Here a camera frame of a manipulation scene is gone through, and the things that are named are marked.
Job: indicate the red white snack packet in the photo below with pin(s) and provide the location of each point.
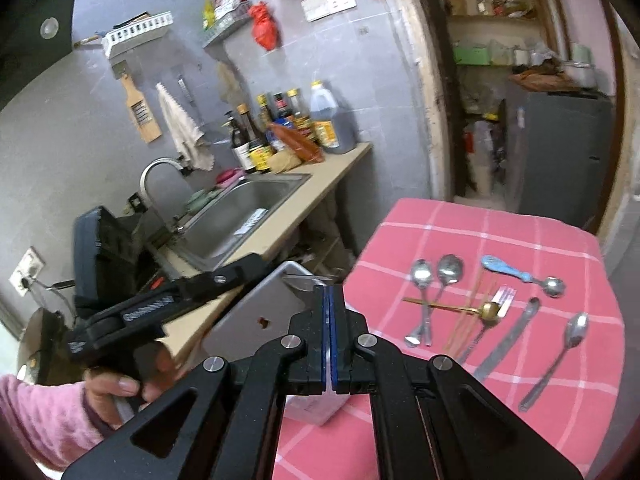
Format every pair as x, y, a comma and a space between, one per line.
230, 1

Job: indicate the green box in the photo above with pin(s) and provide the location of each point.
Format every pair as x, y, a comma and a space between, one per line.
472, 55

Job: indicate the person's left hand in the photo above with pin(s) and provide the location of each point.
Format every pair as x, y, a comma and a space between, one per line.
107, 390

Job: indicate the green cloth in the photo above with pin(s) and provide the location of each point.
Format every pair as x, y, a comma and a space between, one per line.
202, 199

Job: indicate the grey wall shelf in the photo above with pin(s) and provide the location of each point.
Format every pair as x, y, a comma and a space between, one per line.
225, 32

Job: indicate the bamboo chopstick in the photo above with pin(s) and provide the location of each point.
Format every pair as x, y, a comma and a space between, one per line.
472, 292
466, 330

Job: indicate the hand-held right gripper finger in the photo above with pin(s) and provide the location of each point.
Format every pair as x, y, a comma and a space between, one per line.
328, 340
340, 345

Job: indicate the steel kitchen sink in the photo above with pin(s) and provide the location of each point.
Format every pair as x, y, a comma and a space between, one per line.
235, 210

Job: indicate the yellow green packet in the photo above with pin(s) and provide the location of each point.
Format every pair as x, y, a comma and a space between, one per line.
209, 12

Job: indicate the white wall outlet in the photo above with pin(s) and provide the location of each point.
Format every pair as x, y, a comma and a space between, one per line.
27, 270

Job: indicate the pink scrub cloth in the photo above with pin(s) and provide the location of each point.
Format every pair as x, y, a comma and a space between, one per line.
230, 176

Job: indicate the red capped dark bottle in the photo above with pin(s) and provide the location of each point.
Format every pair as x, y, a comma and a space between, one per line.
281, 105

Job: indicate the hanging beige dish towel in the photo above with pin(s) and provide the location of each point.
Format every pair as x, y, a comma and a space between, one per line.
182, 127

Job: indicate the white wall switch plate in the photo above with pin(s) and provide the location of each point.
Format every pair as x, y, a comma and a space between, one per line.
327, 2

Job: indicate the orange red packet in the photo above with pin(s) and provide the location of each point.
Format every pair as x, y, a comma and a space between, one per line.
297, 145

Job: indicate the curved steel faucet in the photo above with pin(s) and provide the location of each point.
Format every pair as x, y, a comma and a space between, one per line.
150, 167

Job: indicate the beige kitchen counter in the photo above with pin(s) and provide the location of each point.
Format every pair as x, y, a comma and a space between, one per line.
340, 160

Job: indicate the grey cabinet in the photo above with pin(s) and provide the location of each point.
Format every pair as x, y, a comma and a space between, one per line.
560, 160

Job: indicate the gold spoon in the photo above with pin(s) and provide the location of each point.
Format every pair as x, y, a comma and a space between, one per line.
489, 310

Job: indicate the steel fork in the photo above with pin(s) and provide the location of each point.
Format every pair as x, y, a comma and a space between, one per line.
504, 300

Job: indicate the white plastic bin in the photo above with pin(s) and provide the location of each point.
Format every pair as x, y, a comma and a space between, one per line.
250, 315

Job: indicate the brown board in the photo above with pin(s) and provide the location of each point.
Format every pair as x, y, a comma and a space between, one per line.
542, 80

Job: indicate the clear yellow capped bottle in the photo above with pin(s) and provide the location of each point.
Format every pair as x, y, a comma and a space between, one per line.
295, 102

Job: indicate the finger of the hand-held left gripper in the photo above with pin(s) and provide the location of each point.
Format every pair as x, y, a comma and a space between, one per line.
225, 275

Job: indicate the wooden hanging grater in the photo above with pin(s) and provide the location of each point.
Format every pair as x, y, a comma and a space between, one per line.
142, 125

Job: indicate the white plastic wall rack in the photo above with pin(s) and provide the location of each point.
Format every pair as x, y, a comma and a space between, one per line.
135, 35

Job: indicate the wooden shelf unit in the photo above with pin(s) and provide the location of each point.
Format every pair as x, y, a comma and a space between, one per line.
490, 19

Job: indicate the black range hood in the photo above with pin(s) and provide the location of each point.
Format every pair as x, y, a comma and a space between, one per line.
30, 35

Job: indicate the steel table knife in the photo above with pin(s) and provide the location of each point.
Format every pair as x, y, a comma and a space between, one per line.
505, 342

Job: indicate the yellow capped sauce bottle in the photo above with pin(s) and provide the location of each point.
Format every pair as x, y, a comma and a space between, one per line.
261, 155

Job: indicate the hanging metal peeler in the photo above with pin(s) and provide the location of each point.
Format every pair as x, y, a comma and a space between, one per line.
186, 94

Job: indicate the beige mesh bag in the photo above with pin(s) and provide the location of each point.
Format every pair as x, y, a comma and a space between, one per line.
285, 162

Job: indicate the large dark liquid jug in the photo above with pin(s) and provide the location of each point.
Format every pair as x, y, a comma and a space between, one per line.
335, 125

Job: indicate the pink checked tablecloth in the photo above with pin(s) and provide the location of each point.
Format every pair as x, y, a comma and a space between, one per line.
500, 230

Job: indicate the red plastic bag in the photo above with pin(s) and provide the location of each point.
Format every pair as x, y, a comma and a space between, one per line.
262, 27

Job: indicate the glass jar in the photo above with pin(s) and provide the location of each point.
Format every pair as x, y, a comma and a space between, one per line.
482, 5

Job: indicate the black wall socket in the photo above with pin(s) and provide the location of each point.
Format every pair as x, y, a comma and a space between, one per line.
135, 202

